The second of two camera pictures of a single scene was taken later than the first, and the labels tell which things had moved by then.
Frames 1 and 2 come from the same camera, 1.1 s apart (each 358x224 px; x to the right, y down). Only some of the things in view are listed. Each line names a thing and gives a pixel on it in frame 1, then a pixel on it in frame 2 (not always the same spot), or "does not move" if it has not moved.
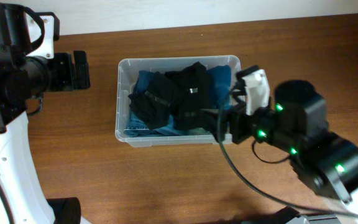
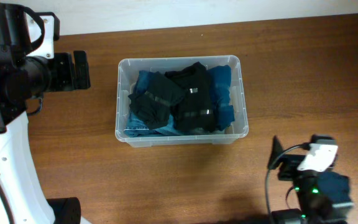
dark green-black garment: (155, 105) does not move
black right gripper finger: (240, 93) → (276, 151)
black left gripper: (63, 71) does not move
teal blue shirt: (220, 82) does not move
